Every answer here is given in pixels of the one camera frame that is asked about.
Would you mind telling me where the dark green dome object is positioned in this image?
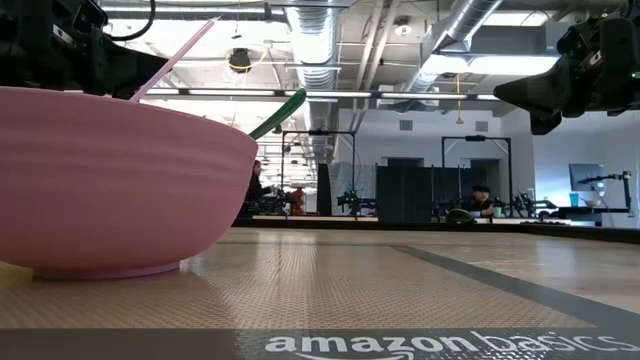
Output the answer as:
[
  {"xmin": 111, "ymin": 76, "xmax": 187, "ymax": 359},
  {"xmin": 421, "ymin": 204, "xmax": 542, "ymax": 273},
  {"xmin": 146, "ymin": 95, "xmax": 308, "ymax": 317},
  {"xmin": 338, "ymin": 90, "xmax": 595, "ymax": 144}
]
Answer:
[{"xmin": 444, "ymin": 208, "xmax": 477, "ymax": 225}]

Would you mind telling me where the black metal frame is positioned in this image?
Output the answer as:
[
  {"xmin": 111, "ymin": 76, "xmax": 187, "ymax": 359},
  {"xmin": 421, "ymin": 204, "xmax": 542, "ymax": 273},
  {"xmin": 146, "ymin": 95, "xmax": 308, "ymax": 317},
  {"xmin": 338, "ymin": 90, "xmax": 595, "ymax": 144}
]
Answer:
[
  {"xmin": 280, "ymin": 129, "xmax": 357, "ymax": 217},
  {"xmin": 440, "ymin": 134, "xmax": 514, "ymax": 218}
]

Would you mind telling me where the black partition panel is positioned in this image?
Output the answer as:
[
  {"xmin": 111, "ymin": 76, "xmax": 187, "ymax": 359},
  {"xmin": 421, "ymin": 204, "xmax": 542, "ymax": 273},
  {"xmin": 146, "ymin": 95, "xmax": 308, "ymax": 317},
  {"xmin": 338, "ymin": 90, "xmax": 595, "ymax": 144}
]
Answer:
[{"xmin": 375, "ymin": 165, "xmax": 434, "ymax": 224}]

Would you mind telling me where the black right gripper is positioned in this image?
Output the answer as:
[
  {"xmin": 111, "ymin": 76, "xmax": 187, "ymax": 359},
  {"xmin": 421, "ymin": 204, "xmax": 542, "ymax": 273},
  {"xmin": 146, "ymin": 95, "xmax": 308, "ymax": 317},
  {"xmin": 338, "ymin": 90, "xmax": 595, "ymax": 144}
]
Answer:
[{"xmin": 493, "ymin": 14, "xmax": 640, "ymax": 137}]

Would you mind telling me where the silver ribbed ventilation duct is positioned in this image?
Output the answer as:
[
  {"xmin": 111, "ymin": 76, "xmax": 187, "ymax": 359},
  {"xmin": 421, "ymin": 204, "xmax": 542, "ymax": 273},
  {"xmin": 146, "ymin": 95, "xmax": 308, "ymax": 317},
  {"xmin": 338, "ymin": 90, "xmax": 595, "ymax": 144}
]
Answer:
[{"xmin": 285, "ymin": 0, "xmax": 342, "ymax": 164}]

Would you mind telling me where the person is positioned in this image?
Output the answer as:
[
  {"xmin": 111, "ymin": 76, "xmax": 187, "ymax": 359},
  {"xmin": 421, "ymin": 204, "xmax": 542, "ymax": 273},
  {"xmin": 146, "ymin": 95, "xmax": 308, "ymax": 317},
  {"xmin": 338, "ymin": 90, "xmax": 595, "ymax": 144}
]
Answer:
[
  {"xmin": 243, "ymin": 159, "xmax": 275, "ymax": 218},
  {"xmin": 462, "ymin": 183, "xmax": 497, "ymax": 219}
]

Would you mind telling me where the red background object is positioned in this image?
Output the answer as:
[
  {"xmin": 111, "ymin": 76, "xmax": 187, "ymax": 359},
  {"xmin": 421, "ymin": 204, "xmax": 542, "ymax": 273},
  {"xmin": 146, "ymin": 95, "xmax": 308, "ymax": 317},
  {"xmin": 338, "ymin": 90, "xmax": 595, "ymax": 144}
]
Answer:
[{"xmin": 288, "ymin": 186, "xmax": 307, "ymax": 217}]

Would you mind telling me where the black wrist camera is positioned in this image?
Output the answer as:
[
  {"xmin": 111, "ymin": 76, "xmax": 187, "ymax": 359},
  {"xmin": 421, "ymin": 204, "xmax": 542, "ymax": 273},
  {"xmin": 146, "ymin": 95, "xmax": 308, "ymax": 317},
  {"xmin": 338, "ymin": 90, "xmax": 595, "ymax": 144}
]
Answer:
[
  {"xmin": 72, "ymin": 0, "xmax": 110, "ymax": 32},
  {"xmin": 556, "ymin": 19, "xmax": 601, "ymax": 57}
]

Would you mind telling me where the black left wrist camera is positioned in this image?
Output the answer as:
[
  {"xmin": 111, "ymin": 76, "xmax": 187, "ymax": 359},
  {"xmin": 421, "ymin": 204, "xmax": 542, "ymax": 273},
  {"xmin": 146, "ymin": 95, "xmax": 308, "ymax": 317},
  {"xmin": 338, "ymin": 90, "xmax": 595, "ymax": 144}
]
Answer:
[{"xmin": 72, "ymin": 0, "xmax": 110, "ymax": 32}]

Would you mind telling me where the grey wall monitor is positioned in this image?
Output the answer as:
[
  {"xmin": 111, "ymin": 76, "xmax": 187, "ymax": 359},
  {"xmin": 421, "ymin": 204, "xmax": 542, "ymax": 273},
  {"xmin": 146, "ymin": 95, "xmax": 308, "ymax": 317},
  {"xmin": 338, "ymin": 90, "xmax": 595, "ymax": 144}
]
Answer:
[{"xmin": 568, "ymin": 162, "xmax": 608, "ymax": 194}]

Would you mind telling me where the pink handled utensil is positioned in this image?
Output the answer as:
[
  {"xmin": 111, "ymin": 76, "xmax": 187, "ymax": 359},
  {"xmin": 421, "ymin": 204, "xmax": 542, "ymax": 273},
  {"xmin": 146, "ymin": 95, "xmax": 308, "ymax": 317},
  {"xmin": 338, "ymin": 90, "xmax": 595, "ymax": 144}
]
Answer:
[{"xmin": 128, "ymin": 17, "xmax": 221, "ymax": 104}]

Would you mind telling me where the black cable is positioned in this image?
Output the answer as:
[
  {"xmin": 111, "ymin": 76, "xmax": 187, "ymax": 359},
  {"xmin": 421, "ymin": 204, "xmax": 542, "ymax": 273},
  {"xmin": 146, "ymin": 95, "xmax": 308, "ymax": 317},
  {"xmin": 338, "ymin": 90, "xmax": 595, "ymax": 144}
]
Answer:
[{"xmin": 105, "ymin": 0, "xmax": 157, "ymax": 43}]

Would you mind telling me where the pink plastic bowl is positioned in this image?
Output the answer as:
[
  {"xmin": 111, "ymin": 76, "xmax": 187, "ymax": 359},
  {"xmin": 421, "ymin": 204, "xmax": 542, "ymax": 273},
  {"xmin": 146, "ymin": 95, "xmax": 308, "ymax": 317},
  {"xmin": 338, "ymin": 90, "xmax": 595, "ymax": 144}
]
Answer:
[{"xmin": 0, "ymin": 85, "xmax": 259, "ymax": 280}]

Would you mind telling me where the bright ceiling light panel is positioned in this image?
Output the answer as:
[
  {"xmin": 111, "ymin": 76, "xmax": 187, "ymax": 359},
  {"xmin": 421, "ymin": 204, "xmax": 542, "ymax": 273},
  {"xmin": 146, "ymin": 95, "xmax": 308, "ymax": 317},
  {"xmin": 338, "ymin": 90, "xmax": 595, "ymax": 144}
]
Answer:
[{"xmin": 424, "ymin": 53, "xmax": 562, "ymax": 78}]

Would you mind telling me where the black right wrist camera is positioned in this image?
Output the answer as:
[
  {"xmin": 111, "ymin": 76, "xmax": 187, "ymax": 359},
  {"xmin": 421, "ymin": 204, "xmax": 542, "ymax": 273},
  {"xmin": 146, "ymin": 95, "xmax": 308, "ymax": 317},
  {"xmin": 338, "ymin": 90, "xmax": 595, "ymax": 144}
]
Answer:
[{"xmin": 556, "ymin": 19, "xmax": 601, "ymax": 57}]

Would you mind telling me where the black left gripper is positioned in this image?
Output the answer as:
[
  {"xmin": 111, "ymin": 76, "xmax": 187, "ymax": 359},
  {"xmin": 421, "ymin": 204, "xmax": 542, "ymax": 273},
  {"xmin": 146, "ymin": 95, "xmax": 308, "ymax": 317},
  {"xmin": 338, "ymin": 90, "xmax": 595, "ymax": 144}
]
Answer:
[{"xmin": 0, "ymin": 0, "xmax": 172, "ymax": 101}]

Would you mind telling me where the silver smooth ventilation duct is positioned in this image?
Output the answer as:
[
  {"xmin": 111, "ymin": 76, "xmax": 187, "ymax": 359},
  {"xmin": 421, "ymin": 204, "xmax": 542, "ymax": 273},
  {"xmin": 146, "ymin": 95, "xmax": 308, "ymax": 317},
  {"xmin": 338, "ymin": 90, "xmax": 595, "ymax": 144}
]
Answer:
[{"xmin": 394, "ymin": 0, "xmax": 504, "ymax": 112}]

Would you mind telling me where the yellow hanging cord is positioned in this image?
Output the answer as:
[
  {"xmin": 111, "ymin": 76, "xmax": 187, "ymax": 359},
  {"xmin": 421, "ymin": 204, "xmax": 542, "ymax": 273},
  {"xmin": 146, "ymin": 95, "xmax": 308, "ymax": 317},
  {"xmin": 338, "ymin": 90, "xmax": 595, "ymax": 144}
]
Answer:
[{"xmin": 453, "ymin": 73, "xmax": 465, "ymax": 126}]

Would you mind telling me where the long ceiling light strip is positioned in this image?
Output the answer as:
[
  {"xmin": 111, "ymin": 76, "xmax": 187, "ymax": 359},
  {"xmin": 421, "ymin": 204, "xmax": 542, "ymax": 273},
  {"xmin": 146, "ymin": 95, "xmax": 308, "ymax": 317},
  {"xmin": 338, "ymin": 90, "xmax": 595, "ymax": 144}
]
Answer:
[{"xmin": 144, "ymin": 87, "xmax": 501, "ymax": 102}]

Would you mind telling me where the black table border rail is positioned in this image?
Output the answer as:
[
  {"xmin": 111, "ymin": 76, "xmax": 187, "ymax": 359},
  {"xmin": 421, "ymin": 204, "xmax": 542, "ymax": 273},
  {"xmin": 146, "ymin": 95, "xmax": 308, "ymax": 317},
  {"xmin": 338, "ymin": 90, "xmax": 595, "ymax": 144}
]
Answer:
[{"xmin": 233, "ymin": 216, "xmax": 640, "ymax": 246}]

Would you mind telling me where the black hanging ceiling camera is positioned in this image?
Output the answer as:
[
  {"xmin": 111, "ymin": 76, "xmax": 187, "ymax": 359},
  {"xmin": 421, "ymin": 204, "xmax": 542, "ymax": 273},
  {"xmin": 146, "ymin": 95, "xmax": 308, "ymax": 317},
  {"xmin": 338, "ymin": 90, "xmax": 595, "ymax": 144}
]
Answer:
[{"xmin": 227, "ymin": 46, "xmax": 253, "ymax": 74}]

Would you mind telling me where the tan mesh baking mat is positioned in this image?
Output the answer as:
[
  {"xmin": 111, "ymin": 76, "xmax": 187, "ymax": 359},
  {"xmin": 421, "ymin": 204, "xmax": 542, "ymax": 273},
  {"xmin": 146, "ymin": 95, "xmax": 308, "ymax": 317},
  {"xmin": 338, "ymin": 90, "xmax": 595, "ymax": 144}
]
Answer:
[{"xmin": 0, "ymin": 242, "xmax": 640, "ymax": 360}]

